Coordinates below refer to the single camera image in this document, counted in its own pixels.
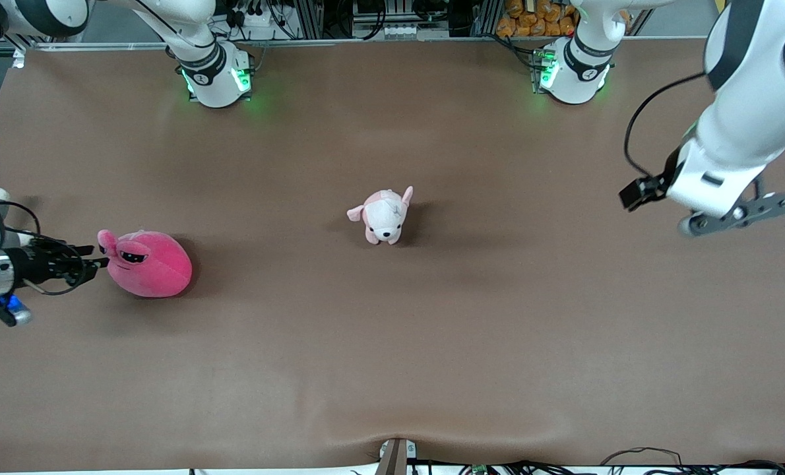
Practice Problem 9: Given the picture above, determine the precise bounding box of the round hot pink plush toy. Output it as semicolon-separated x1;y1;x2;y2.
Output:
97;228;194;300

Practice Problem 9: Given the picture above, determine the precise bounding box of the orange plush toys pile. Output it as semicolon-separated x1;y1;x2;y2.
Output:
495;0;579;38

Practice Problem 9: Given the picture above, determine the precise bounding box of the pale pink plush dog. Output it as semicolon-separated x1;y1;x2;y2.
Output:
346;185;414;246

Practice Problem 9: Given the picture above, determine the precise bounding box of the white terminal block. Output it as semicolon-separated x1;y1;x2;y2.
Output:
381;23;433;41

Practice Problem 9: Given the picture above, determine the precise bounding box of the white power strip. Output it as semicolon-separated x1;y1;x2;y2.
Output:
223;2;282;28

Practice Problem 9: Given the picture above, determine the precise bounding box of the black electronics box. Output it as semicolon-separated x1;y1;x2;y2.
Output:
350;0;472;24

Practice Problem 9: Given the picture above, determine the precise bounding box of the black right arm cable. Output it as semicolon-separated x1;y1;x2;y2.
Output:
0;200;87;296

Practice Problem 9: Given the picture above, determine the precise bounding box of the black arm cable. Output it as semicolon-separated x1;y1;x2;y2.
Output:
623;71;708;180
0;200;87;296

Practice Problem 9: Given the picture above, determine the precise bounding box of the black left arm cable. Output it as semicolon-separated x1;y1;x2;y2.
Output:
623;71;708;180

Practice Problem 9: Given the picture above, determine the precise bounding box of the aluminium frame profile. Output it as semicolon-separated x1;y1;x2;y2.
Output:
0;25;71;51

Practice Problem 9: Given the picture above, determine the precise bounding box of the aluminium frame post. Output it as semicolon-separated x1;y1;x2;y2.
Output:
294;0;325;40
472;0;500;38

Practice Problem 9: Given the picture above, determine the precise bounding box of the thin black looped cable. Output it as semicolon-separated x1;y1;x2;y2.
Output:
600;447;685;466

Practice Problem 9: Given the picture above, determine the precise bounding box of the aluminium table edge rail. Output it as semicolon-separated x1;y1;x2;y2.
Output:
10;36;713;52

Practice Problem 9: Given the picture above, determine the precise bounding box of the metal table edge bracket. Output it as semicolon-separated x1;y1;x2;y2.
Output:
375;437;418;475

